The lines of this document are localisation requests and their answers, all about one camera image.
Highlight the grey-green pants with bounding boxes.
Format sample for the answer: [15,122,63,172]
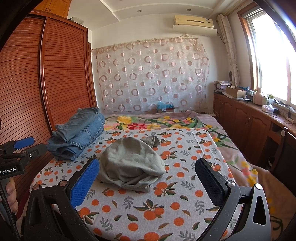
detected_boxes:
[97,135,166,192]

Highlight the person's left hand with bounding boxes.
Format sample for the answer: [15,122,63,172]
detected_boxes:
[5,177,18,214]

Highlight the orange print bed sheet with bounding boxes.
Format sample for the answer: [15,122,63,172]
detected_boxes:
[32,128,233,240]

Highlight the folded blue jeans stack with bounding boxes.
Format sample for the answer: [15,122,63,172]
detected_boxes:
[47,107,105,161]

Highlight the wooden side cabinet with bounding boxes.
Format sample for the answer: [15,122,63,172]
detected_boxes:
[213,93,295,190]

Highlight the brown wooden wardrobe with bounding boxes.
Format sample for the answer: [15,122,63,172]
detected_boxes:
[0,0,98,216]

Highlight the white plastic jug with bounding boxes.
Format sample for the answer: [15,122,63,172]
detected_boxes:
[253,87,262,106]

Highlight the cardboard box on cabinet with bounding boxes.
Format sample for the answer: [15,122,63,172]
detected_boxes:
[226,86,246,98]

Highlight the stack of books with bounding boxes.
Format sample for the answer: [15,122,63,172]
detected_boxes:
[214,80,232,91]

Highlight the blue item in box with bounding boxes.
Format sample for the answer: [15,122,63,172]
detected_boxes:
[157,102,175,113]

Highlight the pink circle pattern curtain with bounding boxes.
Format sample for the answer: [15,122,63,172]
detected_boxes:
[92,37,209,115]

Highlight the wooden framed window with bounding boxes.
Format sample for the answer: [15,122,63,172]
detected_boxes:
[239,6,295,107]

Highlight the beige window curtain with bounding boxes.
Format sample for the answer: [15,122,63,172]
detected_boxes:
[217,14,241,87]

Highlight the white wall air conditioner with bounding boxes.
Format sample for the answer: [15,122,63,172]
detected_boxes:
[173,15,218,37]

